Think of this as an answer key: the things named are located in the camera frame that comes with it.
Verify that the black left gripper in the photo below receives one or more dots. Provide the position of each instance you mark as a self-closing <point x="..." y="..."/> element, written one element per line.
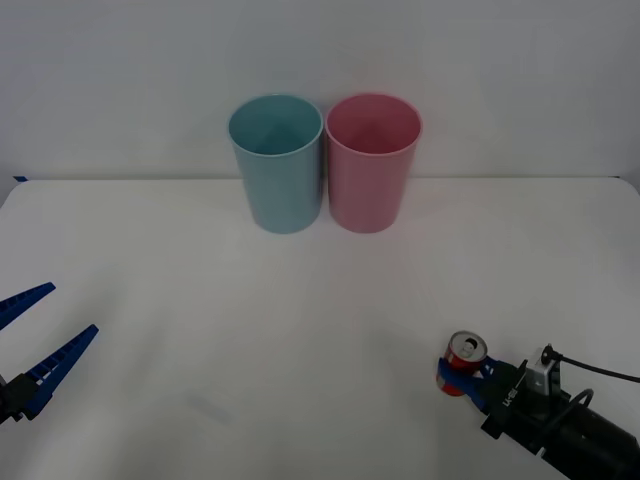
<point x="4" y="400"/>

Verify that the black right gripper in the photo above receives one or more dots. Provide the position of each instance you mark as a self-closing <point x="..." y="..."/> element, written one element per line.
<point x="520" y="415"/>

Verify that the red drink can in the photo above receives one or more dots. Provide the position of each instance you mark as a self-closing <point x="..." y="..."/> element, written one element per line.
<point x="463" y="350"/>

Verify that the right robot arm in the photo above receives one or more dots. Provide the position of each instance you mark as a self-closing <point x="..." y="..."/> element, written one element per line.
<point x="600" y="440"/>

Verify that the pink plastic bin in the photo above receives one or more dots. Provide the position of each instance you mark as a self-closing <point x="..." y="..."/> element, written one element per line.
<point x="367" y="195"/>

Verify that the pale blue plastic bin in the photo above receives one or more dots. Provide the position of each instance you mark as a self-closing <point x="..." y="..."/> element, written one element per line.
<point x="280" y="195"/>

